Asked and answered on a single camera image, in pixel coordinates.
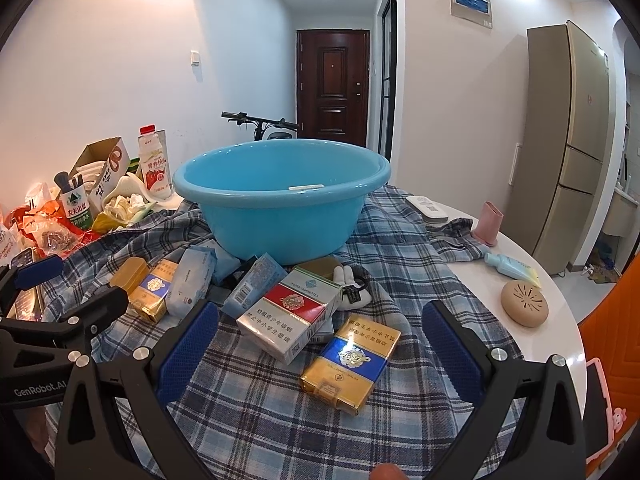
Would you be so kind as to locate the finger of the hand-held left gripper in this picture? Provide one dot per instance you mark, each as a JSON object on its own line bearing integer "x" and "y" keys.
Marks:
{"x": 95, "y": 310}
{"x": 40, "y": 269}

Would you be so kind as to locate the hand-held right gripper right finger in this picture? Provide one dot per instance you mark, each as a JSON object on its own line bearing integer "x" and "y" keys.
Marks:
{"x": 450, "y": 355}

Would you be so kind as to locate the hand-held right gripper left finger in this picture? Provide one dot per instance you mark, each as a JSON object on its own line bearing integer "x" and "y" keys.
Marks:
{"x": 190, "y": 355}

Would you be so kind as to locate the amber soap bar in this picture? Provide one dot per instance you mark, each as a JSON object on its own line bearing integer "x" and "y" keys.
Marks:
{"x": 125, "y": 275}

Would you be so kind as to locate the gold and blue cigarette pack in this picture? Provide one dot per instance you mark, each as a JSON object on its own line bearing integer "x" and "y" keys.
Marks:
{"x": 155, "y": 290}
{"x": 350, "y": 360}

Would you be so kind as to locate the white tissue pack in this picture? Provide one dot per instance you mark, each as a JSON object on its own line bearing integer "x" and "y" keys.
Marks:
{"x": 192, "y": 280}

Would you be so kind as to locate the red and white cigarette pack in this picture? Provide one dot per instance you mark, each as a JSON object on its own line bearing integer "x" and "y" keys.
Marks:
{"x": 287, "y": 310}

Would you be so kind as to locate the blue plastic basin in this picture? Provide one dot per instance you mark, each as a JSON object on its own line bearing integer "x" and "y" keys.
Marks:
{"x": 280, "y": 220}

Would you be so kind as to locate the person's right hand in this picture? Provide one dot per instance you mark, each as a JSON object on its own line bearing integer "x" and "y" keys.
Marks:
{"x": 387, "y": 474}

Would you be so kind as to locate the pile of red snack packets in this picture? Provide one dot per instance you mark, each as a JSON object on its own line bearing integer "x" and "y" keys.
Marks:
{"x": 50, "y": 235}

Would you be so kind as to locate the green water label carton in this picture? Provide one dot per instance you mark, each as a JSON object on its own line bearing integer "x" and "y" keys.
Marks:
{"x": 75, "y": 207}

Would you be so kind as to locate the yellow plastic bag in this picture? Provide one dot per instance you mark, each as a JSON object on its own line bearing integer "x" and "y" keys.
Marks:
{"x": 105, "y": 223}

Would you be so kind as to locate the beige round case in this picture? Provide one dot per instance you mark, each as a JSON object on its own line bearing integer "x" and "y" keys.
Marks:
{"x": 525, "y": 305}

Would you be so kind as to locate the light blue soap box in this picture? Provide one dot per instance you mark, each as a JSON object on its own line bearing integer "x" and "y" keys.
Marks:
{"x": 250, "y": 285}

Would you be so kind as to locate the small black box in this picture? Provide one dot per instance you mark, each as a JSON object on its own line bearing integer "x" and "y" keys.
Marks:
{"x": 239, "y": 270}

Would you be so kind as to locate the light blue tissue pack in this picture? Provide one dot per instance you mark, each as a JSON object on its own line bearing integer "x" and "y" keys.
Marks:
{"x": 222, "y": 259}

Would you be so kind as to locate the crumpled white tissues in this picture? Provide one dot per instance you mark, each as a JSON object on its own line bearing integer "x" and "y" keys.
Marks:
{"x": 122, "y": 207}

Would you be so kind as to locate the blue plaid cloth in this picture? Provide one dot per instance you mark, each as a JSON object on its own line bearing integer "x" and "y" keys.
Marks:
{"x": 280, "y": 410}

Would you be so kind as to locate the pale green tube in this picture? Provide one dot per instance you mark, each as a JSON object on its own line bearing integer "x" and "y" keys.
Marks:
{"x": 510, "y": 266}

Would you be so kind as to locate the white plastic bowl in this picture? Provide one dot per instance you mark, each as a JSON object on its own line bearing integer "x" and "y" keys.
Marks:
{"x": 127, "y": 184}

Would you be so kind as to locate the open cardboard box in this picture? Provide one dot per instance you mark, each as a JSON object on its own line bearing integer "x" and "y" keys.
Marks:
{"x": 107, "y": 160}

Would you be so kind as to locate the white plush rabbit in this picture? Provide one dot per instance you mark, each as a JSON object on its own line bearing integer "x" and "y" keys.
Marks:
{"x": 345, "y": 277}

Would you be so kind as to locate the pink cup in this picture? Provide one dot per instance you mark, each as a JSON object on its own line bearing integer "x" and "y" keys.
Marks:
{"x": 487, "y": 222}

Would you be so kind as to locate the white remote control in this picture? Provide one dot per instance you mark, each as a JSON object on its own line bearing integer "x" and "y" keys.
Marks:
{"x": 425, "y": 206}

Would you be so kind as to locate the white milk bottle red cap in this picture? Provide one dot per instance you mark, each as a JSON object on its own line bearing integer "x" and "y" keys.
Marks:
{"x": 155, "y": 170}

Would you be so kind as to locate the white sink cabinet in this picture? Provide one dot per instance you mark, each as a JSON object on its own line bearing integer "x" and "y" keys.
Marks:
{"x": 620, "y": 210}

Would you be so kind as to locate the beige refrigerator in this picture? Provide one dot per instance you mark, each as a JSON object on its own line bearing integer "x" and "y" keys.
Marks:
{"x": 570, "y": 135}

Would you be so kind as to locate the black framed glass door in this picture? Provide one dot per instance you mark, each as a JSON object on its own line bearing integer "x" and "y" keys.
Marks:
{"x": 387, "y": 85}

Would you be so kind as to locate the brown entrance door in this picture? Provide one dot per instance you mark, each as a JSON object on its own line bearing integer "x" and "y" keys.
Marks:
{"x": 332, "y": 85}

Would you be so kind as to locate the pink cartoon frame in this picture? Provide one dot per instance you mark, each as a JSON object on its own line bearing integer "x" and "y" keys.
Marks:
{"x": 597, "y": 365}

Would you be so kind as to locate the white wall fixture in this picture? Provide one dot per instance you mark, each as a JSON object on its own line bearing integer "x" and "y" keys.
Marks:
{"x": 515, "y": 165}

